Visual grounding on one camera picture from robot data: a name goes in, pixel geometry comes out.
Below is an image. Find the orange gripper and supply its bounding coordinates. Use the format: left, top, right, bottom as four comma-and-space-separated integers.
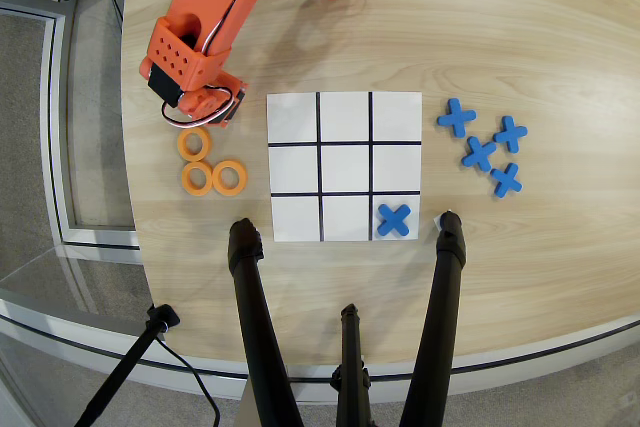
175, 71, 249, 129

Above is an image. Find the white tic-tac-toe grid board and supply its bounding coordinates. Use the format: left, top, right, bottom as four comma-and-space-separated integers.
266, 90, 424, 243

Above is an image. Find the thick black tripod leg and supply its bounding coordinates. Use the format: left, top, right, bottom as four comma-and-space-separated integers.
398, 210, 468, 427
227, 217, 305, 427

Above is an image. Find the blue foam cross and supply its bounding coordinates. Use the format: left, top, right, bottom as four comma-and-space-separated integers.
460, 135, 498, 173
492, 115, 529, 154
437, 98, 478, 139
375, 203, 414, 239
489, 161, 524, 200

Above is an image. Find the thin black stand leg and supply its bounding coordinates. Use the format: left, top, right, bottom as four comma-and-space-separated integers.
73, 303, 181, 427

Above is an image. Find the short black tripod leg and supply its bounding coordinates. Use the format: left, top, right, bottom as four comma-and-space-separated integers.
329, 303, 374, 427

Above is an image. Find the white red robot cable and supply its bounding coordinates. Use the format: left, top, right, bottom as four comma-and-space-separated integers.
160, 0, 251, 130

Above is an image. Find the orange foam ring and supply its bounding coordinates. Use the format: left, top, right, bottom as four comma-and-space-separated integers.
180, 160, 214, 197
211, 160, 249, 197
175, 125, 211, 163

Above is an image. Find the grey metal floor frame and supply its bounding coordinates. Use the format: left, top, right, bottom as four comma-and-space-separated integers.
0, 0, 144, 251

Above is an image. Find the black stand cable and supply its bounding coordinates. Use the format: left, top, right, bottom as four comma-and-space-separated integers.
155, 334, 222, 427

